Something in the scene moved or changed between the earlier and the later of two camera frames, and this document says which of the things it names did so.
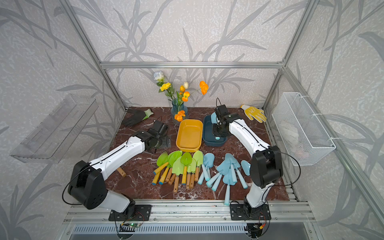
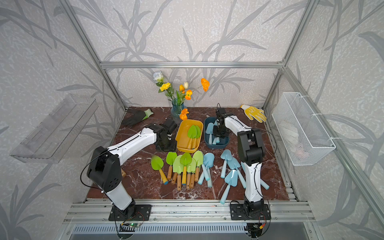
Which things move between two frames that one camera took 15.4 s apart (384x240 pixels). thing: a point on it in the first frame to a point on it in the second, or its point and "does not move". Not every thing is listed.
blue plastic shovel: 224,168 to 234,164
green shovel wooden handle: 198,156 does not move
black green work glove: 133,116 does not move
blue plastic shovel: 231,158 to 227,155
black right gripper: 215,132 does not move
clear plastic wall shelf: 59,131 does not move
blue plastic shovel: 223,169 to 215,124
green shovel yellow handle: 162,163 to 192,133
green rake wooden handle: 122,171 does not move
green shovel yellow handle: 171,157 to 157,164
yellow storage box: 189,135 does not move
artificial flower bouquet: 181,95 does not move
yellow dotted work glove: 252,112 does not move
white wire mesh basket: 305,141 does not move
